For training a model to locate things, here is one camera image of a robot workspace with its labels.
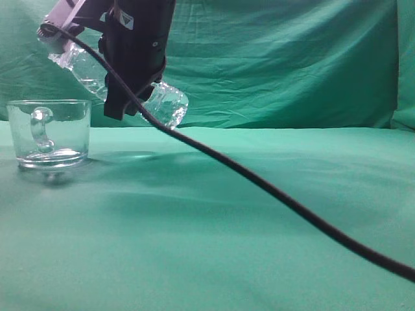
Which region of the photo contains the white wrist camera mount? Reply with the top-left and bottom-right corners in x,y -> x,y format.
36,0 -> 86,54

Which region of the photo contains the black cable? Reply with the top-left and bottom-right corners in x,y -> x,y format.
41,25 -> 415,282

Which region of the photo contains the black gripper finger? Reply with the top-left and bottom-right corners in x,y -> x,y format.
104,63 -> 166,119

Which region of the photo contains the green table cloth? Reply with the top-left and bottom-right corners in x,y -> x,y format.
1,122 -> 414,310

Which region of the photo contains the green backdrop cloth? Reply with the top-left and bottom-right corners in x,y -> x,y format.
0,0 -> 415,131

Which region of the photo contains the clear plastic water bottle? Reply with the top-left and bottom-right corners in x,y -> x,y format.
48,43 -> 189,129

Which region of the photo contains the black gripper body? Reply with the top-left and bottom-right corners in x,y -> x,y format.
71,0 -> 176,85

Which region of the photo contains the clear glass mug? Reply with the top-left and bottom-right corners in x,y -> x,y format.
6,99 -> 91,170

